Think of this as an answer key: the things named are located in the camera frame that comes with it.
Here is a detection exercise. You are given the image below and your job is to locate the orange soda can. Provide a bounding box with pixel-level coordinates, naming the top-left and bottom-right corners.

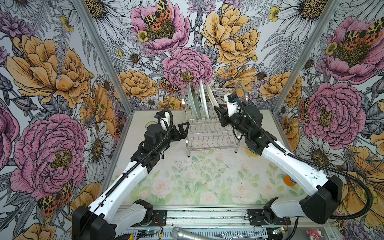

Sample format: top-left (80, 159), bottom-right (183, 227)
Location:
top-left (283, 175), bottom-right (297, 187)

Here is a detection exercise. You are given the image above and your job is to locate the pink white small toy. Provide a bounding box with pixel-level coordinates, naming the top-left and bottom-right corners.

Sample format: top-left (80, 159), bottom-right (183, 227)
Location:
top-left (306, 230), bottom-right (325, 240)

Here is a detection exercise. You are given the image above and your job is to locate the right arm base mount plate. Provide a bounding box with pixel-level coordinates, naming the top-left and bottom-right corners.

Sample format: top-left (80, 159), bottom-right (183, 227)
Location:
top-left (243, 209), bottom-right (292, 226)

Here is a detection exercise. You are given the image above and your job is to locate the front aluminium rail base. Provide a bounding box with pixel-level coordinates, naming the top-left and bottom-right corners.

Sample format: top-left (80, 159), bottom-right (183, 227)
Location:
top-left (114, 206), bottom-right (342, 240)

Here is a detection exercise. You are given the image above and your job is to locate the green glass tumbler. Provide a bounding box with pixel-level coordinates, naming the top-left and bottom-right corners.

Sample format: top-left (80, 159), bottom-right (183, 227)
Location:
top-left (145, 121), bottom-right (157, 130)

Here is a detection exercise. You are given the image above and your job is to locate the right rear aluminium frame post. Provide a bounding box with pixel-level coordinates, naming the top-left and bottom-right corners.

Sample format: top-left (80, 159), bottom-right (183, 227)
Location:
top-left (271, 0), bottom-right (341, 114)

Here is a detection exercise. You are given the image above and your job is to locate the left rear aluminium frame post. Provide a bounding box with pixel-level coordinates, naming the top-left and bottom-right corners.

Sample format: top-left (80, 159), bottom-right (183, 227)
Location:
top-left (74, 1), bottom-right (133, 117)

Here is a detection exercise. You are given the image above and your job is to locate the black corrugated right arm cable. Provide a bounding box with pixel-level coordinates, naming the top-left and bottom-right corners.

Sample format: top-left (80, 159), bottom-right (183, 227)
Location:
top-left (235, 95), bottom-right (374, 220)

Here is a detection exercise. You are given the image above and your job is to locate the teal rimmed plate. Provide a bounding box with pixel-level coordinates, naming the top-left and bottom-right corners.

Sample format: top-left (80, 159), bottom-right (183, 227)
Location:
top-left (188, 83), bottom-right (202, 119)

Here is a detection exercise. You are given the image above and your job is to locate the white watermelon pattern plate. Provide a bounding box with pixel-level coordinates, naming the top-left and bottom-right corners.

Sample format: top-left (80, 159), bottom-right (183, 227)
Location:
top-left (199, 80), bottom-right (210, 119)

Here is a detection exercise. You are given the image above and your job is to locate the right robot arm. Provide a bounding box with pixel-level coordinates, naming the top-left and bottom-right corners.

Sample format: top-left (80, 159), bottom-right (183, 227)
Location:
top-left (214, 106), bottom-right (343, 224)

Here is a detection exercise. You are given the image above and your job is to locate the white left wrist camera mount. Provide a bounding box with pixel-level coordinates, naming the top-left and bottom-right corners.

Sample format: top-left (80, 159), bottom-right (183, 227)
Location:
top-left (155, 110), bottom-right (171, 132)

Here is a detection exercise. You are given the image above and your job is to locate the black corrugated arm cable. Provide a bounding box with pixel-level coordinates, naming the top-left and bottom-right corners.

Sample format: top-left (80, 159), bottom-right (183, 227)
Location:
top-left (77, 109), bottom-right (175, 232)
top-left (235, 95), bottom-right (374, 220)

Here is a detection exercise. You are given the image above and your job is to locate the metal wire tool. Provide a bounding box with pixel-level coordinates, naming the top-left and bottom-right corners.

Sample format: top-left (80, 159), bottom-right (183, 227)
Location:
top-left (215, 227), bottom-right (268, 240)

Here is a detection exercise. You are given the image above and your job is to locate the metal two-tier dish rack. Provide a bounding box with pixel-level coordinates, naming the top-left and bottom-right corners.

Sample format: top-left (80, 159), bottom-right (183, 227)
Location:
top-left (182, 85), bottom-right (240, 157)

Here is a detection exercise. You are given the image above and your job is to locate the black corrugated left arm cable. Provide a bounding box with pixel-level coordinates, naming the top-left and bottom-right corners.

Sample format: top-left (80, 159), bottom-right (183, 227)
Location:
top-left (77, 109), bottom-right (175, 232)

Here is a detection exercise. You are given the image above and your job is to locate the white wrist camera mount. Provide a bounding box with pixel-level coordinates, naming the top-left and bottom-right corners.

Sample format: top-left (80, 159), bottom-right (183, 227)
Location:
top-left (224, 93), bottom-right (241, 117)
top-left (155, 110), bottom-right (171, 132)

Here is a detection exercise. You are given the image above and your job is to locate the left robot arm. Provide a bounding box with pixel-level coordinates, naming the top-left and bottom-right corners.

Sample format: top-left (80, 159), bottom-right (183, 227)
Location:
top-left (72, 121), bottom-right (190, 240)

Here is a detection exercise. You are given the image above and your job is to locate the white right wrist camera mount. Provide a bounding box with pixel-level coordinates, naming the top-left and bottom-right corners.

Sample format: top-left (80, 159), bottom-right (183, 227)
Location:
top-left (224, 93), bottom-right (241, 117)

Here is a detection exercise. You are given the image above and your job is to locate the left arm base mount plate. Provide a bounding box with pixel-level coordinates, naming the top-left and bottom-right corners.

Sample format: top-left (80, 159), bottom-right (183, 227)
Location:
top-left (133, 210), bottom-right (168, 227)

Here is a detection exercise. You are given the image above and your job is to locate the aluminium frame post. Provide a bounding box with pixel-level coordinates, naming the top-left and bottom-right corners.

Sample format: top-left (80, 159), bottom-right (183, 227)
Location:
top-left (74, 1), bottom-right (133, 117)
top-left (271, 0), bottom-right (341, 114)

